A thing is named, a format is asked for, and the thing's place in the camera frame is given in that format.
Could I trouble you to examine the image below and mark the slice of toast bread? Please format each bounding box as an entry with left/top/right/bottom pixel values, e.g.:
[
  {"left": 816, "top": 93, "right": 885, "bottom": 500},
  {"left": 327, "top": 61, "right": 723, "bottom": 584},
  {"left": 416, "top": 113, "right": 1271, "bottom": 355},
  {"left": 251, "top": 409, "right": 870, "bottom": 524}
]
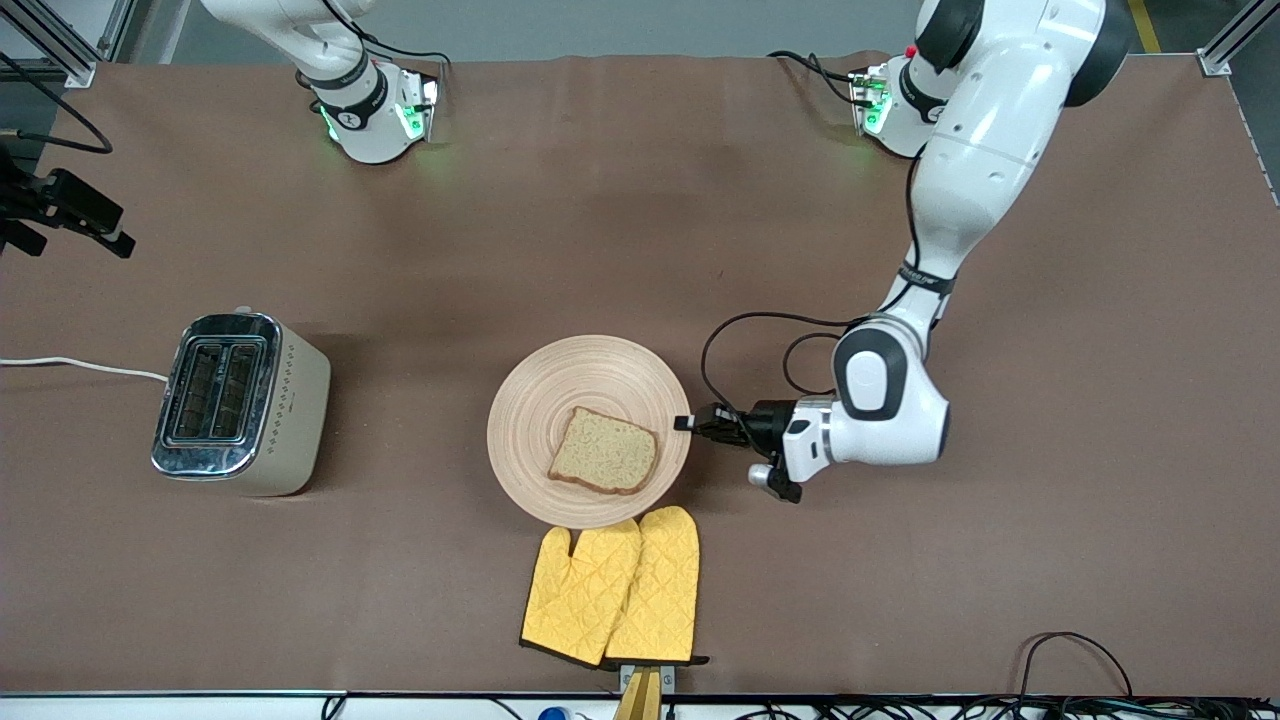
[{"left": 547, "top": 406, "right": 660, "bottom": 496}]

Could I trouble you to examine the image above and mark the round wooden plate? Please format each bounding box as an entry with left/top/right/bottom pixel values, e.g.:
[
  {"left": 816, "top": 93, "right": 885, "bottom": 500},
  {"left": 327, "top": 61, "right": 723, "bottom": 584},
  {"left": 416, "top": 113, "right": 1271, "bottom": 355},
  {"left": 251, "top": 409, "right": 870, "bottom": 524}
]
[{"left": 486, "top": 334, "right": 693, "bottom": 531}]

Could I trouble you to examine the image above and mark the yellow quilted oven mitt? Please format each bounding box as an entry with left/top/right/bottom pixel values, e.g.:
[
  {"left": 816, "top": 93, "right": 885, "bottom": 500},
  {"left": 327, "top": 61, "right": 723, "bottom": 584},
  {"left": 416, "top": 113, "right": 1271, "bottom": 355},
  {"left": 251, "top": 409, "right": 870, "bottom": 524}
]
[
  {"left": 519, "top": 518, "right": 643, "bottom": 668},
  {"left": 605, "top": 505, "right": 711, "bottom": 668}
]

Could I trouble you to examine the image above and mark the brown table cover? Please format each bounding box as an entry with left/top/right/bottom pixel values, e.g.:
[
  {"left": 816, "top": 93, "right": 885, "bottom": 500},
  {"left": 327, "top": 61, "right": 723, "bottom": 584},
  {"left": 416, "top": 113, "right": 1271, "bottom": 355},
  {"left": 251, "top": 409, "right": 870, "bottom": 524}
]
[{"left": 0, "top": 52, "right": 1280, "bottom": 697}]

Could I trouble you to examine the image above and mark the cream and chrome toaster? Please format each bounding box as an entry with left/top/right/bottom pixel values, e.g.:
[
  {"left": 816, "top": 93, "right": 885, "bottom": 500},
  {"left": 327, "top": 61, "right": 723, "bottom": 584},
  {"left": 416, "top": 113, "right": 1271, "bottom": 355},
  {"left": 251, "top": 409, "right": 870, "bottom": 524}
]
[{"left": 150, "top": 308, "right": 333, "bottom": 498}]

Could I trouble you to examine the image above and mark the white toaster power cord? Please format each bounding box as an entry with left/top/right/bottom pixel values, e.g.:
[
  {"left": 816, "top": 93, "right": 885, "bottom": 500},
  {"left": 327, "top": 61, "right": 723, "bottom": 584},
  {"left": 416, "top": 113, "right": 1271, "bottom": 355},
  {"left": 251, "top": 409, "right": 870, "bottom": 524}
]
[{"left": 0, "top": 356, "right": 169, "bottom": 383}]

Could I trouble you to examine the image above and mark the aluminium frame profile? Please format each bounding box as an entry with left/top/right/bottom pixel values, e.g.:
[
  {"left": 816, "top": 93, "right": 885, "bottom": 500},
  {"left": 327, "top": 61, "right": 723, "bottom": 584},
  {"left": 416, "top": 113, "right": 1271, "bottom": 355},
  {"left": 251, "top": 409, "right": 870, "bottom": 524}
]
[
  {"left": 97, "top": 0, "right": 138, "bottom": 61},
  {"left": 1197, "top": 0, "right": 1280, "bottom": 76},
  {"left": 0, "top": 0, "right": 98, "bottom": 89}
]

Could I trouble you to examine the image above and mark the black looped cable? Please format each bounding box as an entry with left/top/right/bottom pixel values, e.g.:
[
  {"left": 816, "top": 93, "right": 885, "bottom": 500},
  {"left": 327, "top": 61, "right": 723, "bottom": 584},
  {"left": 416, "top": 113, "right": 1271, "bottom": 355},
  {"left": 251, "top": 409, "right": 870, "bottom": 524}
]
[{"left": 1018, "top": 631, "right": 1136, "bottom": 701}]

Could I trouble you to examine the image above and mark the black cable tangle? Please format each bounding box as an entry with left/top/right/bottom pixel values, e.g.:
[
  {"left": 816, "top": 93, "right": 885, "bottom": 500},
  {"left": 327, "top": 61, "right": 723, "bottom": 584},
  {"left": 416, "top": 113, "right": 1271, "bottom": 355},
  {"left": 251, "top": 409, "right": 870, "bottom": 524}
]
[{"left": 700, "top": 695, "right": 1280, "bottom": 720}]

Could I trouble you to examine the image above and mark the black left base cable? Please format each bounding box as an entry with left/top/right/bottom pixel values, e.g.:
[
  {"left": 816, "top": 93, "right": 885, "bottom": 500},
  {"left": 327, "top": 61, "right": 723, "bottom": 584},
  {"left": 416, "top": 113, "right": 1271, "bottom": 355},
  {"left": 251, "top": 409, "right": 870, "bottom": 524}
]
[{"left": 768, "top": 50, "right": 866, "bottom": 106}]

